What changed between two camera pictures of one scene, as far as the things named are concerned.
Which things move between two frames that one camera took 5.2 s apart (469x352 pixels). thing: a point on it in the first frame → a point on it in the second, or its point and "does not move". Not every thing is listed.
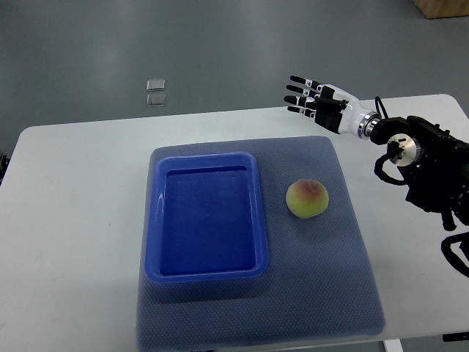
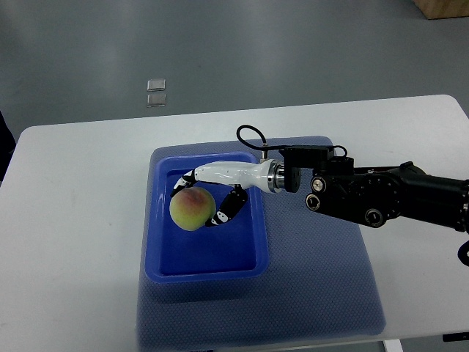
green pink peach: x=307 y=198 → x=191 y=207
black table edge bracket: x=454 y=336 does not move
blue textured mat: x=320 y=281 does not move
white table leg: x=393 y=345 does not move
